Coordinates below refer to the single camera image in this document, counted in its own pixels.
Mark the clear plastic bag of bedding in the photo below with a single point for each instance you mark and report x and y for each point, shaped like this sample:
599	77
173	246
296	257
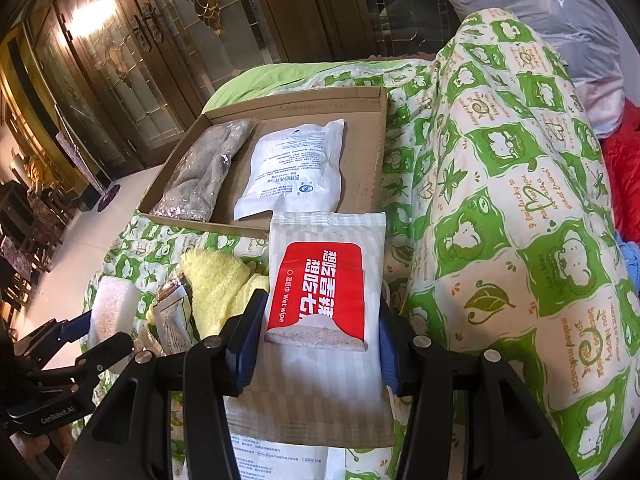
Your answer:
550	10

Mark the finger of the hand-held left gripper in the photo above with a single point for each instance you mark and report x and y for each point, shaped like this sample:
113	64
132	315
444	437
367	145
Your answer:
70	330
105	355

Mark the red cloth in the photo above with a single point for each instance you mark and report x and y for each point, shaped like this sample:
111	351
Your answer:
625	175

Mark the green and white printed blanket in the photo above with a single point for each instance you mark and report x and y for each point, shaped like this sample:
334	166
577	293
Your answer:
500	210

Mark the dark wooden chair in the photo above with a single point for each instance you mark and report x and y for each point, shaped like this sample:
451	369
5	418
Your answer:
20	240

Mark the wooden glass door cabinet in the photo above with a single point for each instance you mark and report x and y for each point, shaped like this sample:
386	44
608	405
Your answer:
125	60

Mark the yellow towel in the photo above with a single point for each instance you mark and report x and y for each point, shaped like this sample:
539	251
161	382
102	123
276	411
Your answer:
215	280

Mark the red label wet wipe packet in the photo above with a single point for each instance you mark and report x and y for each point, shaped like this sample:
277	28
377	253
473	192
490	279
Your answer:
320	285

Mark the white packet with text label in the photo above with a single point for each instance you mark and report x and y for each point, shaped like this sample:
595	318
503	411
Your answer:
280	462

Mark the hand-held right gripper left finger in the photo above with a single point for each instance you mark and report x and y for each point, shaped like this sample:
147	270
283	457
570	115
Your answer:
249	345

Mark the crumpled printed snack packet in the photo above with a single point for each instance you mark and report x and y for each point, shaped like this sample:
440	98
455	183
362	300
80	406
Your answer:
172	320

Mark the white medical packet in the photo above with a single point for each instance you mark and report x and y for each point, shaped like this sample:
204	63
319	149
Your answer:
290	170

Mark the shallow cardboard box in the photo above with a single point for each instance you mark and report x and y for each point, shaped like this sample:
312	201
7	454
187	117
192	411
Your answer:
360	160

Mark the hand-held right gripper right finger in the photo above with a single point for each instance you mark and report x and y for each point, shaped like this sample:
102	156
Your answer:
387	357

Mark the white foam piece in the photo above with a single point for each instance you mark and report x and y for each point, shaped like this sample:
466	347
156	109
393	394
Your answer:
115	305

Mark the blue cloth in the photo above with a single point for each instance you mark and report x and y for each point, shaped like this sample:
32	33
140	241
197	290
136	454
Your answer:
631	260

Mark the purple base floor stand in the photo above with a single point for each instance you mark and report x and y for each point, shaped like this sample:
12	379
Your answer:
110	195

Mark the green bed sheet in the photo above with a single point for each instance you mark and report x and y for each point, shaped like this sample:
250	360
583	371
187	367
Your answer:
250	82

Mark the clear bag grey contents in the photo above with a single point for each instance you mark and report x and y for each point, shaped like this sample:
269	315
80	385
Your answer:
205	170

